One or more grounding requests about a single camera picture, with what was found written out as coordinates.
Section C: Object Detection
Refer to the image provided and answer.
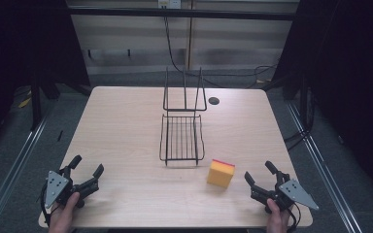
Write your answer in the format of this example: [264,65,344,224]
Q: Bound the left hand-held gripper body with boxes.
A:
[44,166,100,210]

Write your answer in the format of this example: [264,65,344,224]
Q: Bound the black wire rack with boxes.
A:
[158,66,208,168]

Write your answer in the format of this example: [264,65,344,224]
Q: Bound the black horizontal frame bar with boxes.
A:
[67,7,299,22]

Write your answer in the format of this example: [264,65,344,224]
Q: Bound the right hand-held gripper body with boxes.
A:
[250,172,321,215]

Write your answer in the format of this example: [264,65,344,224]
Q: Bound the white wall outlet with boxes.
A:
[157,0,183,10]

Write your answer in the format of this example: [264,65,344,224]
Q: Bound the black wall cable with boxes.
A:
[163,16,280,89]

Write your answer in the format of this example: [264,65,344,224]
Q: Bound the yellow floor marker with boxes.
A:
[17,91,33,109]

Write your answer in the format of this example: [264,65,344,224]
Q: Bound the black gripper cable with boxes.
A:
[286,202,303,233]
[40,183,51,227]

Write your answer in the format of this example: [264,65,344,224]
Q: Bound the yellow sponge with red layer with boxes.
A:
[206,158,236,189]

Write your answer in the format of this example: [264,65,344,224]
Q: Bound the metal floor rail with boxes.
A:
[0,106,54,233]
[286,101,363,233]

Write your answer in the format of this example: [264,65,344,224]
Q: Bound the black curtain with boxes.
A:
[271,0,373,205]
[0,0,91,156]

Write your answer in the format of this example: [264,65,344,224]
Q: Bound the person's right hand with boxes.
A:
[265,197,291,233]

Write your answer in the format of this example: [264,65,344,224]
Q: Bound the black metal stand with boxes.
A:
[29,72,44,132]

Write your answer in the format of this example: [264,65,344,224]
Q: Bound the black floor cables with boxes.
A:
[283,86,317,152]

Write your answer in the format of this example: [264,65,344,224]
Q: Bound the person's left hand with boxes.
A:
[49,191,81,233]

